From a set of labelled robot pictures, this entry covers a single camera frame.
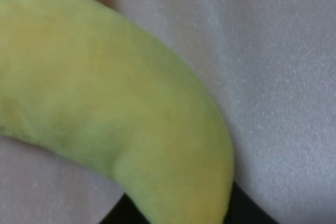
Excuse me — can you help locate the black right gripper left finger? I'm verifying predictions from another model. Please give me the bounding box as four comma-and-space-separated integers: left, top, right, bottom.
100, 194, 150, 224

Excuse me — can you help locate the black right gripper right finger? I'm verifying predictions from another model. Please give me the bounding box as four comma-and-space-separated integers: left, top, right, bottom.
223, 182, 278, 224

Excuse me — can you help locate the yellow plush banana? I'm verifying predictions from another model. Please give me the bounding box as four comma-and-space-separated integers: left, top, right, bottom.
1, 0, 234, 223

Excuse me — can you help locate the peach tablecloth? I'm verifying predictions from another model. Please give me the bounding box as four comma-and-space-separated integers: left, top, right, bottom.
0, 0, 336, 224

